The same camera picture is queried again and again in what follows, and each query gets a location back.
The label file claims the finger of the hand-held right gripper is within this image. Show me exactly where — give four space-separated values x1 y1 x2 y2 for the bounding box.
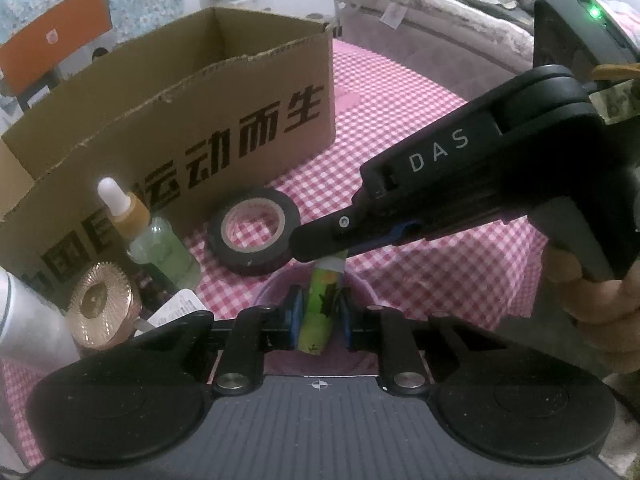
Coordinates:
290 209 422 263

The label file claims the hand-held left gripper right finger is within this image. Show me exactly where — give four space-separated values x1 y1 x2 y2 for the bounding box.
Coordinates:
336 290 506 397

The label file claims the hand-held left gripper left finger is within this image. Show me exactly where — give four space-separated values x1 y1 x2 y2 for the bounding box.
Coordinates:
122 284 305 397

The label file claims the green printed tube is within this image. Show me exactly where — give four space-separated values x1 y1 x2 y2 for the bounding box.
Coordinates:
297 255 346 356

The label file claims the green dropper bottle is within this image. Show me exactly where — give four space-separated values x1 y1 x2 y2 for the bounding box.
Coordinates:
96 176 202 293

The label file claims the brown cardboard box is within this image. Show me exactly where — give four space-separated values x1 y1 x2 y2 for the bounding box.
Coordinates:
0 6 336 311

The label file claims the person's right hand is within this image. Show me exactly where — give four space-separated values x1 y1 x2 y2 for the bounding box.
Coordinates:
542 245 640 376

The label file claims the translucent pink bowl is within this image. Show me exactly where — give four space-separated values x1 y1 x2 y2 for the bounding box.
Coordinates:
252 262 373 312

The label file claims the black tape roll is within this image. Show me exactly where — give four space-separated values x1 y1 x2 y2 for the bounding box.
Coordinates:
207 187 302 277

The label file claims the pink checked tablecloth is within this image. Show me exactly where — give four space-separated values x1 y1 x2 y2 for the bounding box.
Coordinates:
0 37 556 466

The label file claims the white label packet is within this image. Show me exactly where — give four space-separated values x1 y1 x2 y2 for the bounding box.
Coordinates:
147 287 208 333

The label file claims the pinkish grey bed base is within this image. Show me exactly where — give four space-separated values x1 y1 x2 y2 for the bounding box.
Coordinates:
330 0 536 77

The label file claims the white fluffy blanket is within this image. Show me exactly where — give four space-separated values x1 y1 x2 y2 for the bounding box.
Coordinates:
322 0 535 58

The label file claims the gold lid jar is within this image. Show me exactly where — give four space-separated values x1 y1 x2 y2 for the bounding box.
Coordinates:
64 262 143 358

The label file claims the silver white bottle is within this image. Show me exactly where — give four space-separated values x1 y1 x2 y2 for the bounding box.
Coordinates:
0 266 83 362

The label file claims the orange printed appliance box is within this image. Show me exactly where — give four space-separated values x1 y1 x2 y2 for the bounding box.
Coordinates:
0 0 115 111

